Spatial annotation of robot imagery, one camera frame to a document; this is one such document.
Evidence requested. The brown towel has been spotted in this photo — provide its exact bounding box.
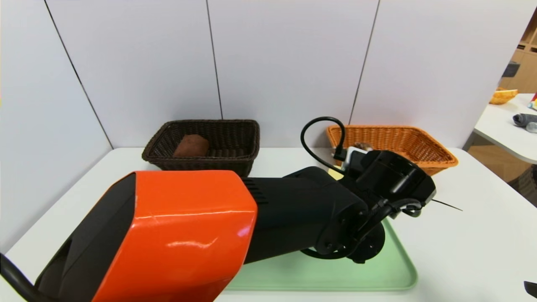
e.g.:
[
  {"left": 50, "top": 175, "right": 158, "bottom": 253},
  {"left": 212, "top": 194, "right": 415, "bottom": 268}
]
[{"left": 173, "top": 134, "right": 209, "bottom": 158}]

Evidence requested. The dark brown wicker basket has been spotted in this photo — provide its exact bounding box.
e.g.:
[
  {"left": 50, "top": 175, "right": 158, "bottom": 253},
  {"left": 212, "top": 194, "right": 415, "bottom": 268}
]
[{"left": 142, "top": 120, "right": 261, "bottom": 177}]

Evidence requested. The orange wicker basket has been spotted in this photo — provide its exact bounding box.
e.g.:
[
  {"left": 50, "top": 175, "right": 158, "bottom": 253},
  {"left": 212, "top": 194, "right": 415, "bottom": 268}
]
[{"left": 326, "top": 125, "right": 459, "bottom": 176}]

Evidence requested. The small yellow wicker basket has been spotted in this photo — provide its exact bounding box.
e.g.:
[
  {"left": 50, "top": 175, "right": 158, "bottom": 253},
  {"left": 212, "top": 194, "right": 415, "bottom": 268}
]
[{"left": 489, "top": 88, "right": 519, "bottom": 105}]

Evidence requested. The light green plastic tray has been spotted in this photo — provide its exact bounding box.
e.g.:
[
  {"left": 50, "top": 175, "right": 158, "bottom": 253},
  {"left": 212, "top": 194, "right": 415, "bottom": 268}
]
[{"left": 224, "top": 216, "right": 418, "bottom": 292}]

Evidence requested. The thin black zip tie tail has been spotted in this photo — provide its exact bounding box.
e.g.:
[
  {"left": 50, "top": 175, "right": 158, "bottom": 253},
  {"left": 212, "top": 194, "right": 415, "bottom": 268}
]
[{"left": 431, "top": 199, "right": 463, "bottom": 212}]

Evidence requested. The white side table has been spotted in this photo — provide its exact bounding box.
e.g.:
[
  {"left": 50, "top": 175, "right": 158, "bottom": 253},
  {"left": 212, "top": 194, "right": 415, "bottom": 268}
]
[{"left": 473, "top": 94, "right": 537, "bottom": 165}]

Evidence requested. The grey rolled cloth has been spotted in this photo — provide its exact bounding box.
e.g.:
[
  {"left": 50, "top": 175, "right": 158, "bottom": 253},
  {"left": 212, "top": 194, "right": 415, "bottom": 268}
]
[{"left": 513, "top": 113, "right": 537, "bottom": 128}]

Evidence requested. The wooden shelving unit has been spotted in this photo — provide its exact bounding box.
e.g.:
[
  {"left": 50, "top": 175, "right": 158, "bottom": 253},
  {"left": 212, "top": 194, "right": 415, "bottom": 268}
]
[{"left": 498, "top": 8, "right": 537, "bottom": 95}]

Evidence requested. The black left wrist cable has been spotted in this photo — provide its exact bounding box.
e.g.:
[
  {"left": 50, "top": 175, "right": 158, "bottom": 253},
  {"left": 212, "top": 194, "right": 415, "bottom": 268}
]
[{"left": 300, "top": 117, "right": 423, "bottom": 244}]

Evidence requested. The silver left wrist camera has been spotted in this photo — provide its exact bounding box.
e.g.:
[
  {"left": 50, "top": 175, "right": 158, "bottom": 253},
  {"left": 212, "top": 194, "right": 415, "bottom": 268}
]
[{"left": 342, "top": 146, "right": 370, "bottom": 169}]

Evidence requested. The black braided cable loop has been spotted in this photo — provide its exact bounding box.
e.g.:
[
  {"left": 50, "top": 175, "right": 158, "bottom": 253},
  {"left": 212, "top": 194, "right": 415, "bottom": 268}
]
[{"left": 0, "top": 254, "right": 53, "bottom": 302}]

